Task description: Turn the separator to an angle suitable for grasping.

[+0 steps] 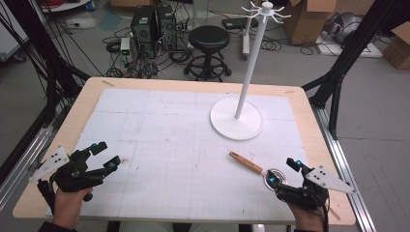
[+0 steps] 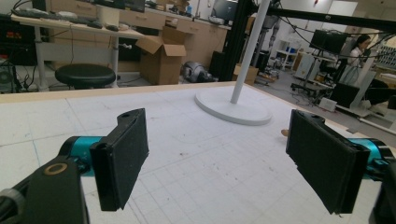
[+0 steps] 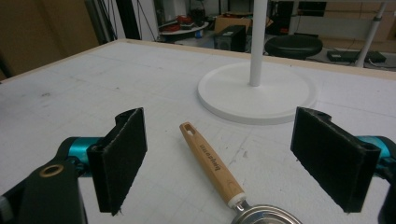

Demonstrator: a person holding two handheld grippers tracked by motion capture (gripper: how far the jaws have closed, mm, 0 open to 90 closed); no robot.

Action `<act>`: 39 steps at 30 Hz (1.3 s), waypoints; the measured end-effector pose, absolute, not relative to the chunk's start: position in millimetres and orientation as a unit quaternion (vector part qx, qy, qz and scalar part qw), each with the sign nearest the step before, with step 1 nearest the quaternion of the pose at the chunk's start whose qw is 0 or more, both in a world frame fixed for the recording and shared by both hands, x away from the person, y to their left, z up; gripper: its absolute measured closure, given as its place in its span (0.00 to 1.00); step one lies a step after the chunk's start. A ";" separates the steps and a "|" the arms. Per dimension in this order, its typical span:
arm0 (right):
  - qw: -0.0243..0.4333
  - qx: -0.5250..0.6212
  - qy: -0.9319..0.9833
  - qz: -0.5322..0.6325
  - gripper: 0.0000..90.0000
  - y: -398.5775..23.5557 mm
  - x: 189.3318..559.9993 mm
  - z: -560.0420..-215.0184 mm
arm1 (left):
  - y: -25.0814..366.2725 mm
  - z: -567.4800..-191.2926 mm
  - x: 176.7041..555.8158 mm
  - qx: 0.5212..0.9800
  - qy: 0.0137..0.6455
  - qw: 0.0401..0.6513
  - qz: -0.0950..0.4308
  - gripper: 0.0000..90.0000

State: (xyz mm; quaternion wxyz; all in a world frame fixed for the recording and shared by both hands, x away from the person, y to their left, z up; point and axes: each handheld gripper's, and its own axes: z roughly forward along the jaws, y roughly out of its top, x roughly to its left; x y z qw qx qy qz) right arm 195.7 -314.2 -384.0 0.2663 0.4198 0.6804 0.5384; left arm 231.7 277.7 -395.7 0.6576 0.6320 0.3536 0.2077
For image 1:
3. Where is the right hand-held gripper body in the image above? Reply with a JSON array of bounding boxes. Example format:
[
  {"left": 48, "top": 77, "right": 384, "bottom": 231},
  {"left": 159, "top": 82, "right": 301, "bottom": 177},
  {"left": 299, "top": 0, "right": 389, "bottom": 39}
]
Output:
[{"left": 275, "top": 165, "right": 358, "bottom": 212}]

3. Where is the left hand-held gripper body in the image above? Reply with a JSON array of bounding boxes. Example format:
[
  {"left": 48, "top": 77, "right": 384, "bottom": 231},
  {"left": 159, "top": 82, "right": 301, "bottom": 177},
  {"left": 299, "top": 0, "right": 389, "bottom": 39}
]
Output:
[{"left": 28, "top": 145, "right": 107, "bottom": 216}]

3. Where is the copper handled spoon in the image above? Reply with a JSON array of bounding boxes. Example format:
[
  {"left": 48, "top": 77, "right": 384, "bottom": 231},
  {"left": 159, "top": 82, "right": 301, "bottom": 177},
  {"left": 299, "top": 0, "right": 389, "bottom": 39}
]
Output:
[{"left": 228, "top": 150, "right": 288, "bottom": 191}]

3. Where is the person's right hand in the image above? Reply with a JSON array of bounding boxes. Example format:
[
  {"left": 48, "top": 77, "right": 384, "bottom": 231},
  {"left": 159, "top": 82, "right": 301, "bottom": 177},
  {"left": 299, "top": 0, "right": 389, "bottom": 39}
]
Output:
[{"left": 287, "top": 202, "right": 325, "bottom": 232}]

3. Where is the person's left hand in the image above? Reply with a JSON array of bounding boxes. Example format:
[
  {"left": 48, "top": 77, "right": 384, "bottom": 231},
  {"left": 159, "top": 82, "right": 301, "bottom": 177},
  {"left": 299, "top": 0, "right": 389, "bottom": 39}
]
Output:
[{"left": 51, "top": 187, "right": 95, "bottom": 230}]

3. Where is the white grid mat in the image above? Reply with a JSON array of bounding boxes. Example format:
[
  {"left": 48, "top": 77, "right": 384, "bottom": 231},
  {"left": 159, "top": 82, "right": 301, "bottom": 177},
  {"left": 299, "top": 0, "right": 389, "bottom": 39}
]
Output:
[{"left": 45, "top": 88, "right": 311, "bottom": 224}]

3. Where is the white hook rack stand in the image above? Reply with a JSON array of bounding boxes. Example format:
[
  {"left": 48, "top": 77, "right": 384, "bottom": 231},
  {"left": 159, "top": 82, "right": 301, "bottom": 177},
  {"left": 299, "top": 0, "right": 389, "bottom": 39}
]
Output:
[{"left": 209, "top": 0, "right": 292, "bottom": 142}]

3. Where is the small silver box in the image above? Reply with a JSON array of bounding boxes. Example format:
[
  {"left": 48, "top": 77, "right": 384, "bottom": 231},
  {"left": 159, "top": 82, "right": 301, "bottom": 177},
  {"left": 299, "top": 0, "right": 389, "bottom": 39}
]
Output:
[{"left": 120, "top": 37, "right": 132, "bottom": 56}]

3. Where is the white flat board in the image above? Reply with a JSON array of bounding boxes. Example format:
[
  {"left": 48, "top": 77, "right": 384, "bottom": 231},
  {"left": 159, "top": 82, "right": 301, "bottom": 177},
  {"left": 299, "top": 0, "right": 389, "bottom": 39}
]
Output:
[{"left": 314, "top": 31, "right": 384, "bottom": 59}]

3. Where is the black computer tower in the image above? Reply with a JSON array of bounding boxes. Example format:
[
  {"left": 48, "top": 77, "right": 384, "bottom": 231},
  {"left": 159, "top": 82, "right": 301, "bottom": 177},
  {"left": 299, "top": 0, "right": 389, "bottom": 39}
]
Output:
[
  {"left": 156, "top": 4, "right": 179, "bottom": 51},
  {"left": 130, "top": 5, "right": 157, "bottom": 50}
]

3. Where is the large cardboard box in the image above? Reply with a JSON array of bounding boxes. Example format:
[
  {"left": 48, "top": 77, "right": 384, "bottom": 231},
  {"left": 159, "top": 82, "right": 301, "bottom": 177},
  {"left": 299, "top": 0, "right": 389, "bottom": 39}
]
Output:
[{"left": 282, "top": 0, "right": 338, "bottom": 46}]

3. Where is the white cabinet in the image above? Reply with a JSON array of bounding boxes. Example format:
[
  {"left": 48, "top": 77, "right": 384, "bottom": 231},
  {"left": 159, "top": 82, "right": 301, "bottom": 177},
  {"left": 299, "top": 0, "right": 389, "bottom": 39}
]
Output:
[{"left": 0, "top": 0, "right": 31, "bottom": 63}]

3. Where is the grey round appliance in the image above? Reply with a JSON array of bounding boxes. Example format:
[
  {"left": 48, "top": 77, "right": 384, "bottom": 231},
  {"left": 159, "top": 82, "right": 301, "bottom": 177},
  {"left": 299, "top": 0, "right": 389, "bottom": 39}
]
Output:
[{"left": 324, "top": 12, "right": 365, "bottom": 45}]

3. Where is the black round stool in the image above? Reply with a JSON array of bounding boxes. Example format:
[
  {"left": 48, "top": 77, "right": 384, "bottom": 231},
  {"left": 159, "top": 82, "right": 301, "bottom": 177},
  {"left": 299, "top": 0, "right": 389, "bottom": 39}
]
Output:
[{"left": 183, "top": 24, "right": 233, "bottom": 82}]

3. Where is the black flat device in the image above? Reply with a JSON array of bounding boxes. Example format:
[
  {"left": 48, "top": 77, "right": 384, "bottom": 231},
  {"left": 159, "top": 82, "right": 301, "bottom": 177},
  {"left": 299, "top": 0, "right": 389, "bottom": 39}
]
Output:
[{"left": 221, "top": 16, "right": 259, "bottom": 32}]

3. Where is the small cardboard box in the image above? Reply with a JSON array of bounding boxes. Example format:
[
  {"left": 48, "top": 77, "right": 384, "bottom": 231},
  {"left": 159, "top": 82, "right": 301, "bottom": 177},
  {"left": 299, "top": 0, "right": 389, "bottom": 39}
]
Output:
[{"left": 381, "top": 20, "right": 410, "bottom": 71}]

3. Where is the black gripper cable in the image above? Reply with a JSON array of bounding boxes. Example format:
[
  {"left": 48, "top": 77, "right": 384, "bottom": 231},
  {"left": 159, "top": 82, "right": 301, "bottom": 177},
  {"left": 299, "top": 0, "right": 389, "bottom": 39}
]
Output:
[{"left": 317, "top": 191, "right": 331, "bottom": 232}]

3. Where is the aluminium rail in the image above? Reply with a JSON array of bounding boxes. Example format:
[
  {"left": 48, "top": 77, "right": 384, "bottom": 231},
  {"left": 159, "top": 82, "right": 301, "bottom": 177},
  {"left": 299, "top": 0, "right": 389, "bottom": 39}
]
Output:
[
  {"left": 0, "top": 126, "right": 54, "bottom": 212},
  {"left": 309, "top": 103, "right": 377, "bottom": 232}
]

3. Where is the tangle of black floor cables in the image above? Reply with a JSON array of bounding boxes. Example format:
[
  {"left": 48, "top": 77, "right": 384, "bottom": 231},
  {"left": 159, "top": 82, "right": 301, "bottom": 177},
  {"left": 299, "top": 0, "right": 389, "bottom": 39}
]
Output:
[{"left": 102, "top": 25, "right": 194, "bottom": 79}]

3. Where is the black metal frame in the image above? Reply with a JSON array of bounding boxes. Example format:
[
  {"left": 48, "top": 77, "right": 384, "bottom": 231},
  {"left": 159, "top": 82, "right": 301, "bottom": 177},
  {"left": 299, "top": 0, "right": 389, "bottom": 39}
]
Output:
[
  {"left": 0, "top": 0, "right": 92, "bottom": 187},
  {"left": 301, "top": 0, "right": 410, "bottom": 141}
]

